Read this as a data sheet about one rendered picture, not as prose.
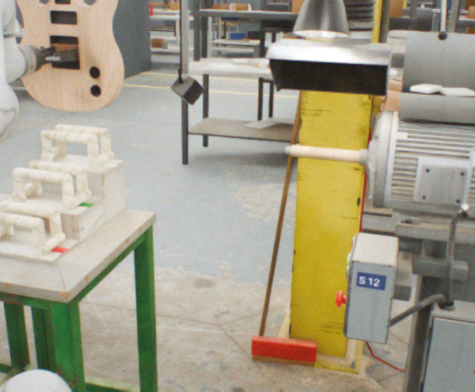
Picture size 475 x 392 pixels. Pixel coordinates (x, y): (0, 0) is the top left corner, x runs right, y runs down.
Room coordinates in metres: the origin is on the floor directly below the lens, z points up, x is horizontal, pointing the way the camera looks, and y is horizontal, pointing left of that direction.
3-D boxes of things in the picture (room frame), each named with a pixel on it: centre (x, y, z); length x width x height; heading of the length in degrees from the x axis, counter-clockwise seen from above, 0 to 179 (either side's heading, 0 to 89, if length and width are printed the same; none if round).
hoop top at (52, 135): (1.87, 0.54, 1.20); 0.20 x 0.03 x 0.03; 74
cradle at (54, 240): (1.58, 0.53, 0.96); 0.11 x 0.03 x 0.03; 165
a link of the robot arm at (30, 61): (1.67, 0.61, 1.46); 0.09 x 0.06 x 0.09; 74
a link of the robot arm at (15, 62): (1.57, 0.64, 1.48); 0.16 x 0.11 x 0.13; 164
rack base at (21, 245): (1.61, 0.62, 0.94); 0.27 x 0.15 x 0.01; 75
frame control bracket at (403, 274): (1.31, -0.40, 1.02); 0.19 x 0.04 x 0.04; 165
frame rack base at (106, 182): (1.90, 0.53, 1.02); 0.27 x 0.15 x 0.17; 75
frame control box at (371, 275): (1.25, -0.39, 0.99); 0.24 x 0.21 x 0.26; 75
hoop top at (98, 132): (1.95, 0.52, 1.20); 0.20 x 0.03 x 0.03; 74
